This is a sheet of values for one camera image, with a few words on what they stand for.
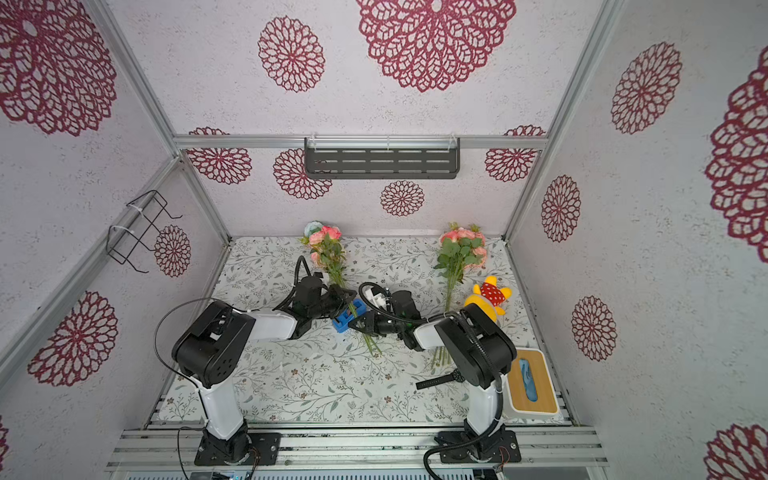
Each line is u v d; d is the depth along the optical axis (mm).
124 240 733
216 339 515
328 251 980
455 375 855
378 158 924
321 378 855
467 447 629
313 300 774
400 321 763
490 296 968
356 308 922
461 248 1084
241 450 663
